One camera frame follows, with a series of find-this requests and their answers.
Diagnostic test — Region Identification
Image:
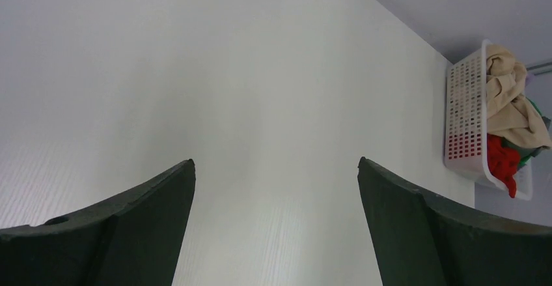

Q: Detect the white plastic laundry basket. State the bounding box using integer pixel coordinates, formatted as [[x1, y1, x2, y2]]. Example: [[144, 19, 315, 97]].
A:
[[444, 39, 508, 192]]

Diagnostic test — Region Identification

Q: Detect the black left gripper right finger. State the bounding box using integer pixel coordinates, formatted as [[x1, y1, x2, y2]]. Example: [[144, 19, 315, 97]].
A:
[[357, 158, 551, 285]]

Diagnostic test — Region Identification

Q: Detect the beige t shirt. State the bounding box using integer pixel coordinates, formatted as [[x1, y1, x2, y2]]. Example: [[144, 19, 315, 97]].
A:
[[486, 44, 544, 137]]

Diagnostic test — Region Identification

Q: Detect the green t shirt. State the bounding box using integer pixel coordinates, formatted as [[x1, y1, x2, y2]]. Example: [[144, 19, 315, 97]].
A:
[[518, 98, 550, 169]]

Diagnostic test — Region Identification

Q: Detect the red t shirt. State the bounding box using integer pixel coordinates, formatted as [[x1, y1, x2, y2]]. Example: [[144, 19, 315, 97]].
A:
[[487, 134, 521, 198]]

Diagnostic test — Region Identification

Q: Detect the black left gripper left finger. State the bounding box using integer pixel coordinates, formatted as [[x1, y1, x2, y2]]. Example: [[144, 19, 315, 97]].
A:
[[1, 160, 196, 285]]

